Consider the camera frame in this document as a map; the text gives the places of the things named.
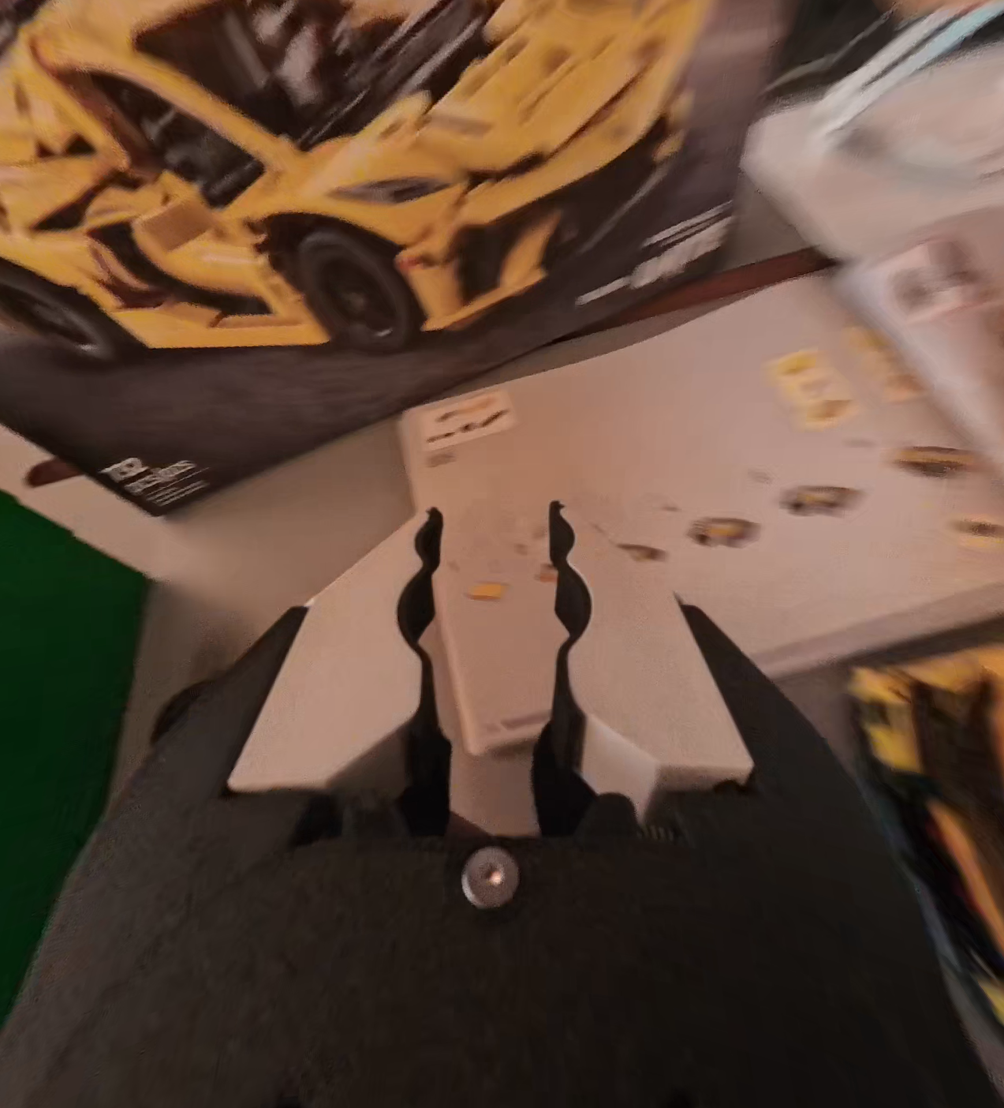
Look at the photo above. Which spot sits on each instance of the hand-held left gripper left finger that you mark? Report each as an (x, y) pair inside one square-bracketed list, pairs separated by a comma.
[(337, 692)]

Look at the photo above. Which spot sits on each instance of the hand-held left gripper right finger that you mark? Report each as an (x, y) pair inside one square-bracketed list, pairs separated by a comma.
[(657, 692)]

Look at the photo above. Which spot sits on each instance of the building instruction booklet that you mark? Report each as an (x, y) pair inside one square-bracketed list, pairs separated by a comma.
[(727, 415)]

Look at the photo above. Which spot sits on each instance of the grey desk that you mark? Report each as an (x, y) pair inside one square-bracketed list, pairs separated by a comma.
[(294, 519)]

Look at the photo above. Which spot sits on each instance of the green plastic bin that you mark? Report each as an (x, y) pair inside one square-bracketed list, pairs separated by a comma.
[(34, 692)]

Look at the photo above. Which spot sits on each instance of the toy car set box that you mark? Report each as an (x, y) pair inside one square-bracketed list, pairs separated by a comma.
[(207, 389)]

